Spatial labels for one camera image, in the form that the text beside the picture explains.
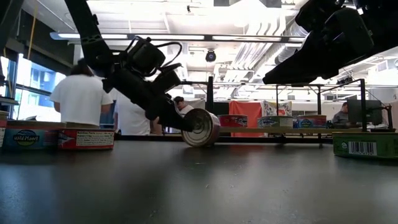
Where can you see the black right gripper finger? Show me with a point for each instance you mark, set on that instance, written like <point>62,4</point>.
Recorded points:
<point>304,65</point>

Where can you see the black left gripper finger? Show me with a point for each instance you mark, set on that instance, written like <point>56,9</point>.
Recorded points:
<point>172,116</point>

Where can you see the Wild Planet salmon can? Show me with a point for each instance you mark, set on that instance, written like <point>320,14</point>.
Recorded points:
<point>31,138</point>
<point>275,122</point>
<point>202,127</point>

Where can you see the red label seafood can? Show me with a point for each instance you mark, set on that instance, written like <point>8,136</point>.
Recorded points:
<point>233,121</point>
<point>3,133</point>
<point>87,140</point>

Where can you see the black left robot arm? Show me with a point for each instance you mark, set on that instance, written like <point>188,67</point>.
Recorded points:
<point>90,37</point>

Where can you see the wooden shelf board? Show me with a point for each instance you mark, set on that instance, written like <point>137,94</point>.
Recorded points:
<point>311,131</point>

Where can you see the person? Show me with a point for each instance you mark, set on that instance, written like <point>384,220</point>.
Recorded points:
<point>132,119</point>
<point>186,109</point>
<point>340,118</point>
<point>81,99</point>

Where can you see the white cloth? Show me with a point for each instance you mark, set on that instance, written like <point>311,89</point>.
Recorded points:
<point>199,103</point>

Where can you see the long ceiling light strip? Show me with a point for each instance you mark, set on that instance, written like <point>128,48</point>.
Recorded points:
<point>171,37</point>

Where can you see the orange cloth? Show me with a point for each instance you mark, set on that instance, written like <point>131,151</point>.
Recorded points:
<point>245,109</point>

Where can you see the black table mat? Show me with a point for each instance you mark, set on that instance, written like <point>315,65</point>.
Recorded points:
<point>199,186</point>

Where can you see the black background monitor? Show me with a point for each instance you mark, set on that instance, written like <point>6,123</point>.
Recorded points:
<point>363,112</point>

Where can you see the black overhead crossbar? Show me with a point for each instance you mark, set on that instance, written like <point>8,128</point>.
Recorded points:
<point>207,38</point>

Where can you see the large window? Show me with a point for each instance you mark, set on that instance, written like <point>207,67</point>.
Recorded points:
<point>40,81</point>

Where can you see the grey desk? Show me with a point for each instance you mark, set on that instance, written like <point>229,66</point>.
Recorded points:
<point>9,101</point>

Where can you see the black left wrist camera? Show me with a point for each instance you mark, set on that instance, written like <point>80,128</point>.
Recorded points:
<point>146,57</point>

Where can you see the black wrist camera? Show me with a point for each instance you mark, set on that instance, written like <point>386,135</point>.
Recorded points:
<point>146,57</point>
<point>317,14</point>

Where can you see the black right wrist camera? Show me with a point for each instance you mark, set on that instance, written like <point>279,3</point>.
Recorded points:
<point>317,14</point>

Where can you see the black shelf frame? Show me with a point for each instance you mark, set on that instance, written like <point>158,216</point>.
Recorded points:
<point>210,93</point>

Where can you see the silver ceiling duct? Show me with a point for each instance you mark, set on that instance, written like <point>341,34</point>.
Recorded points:
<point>264,46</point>

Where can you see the black round overhead camera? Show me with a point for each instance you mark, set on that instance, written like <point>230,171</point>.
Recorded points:
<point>211,56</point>

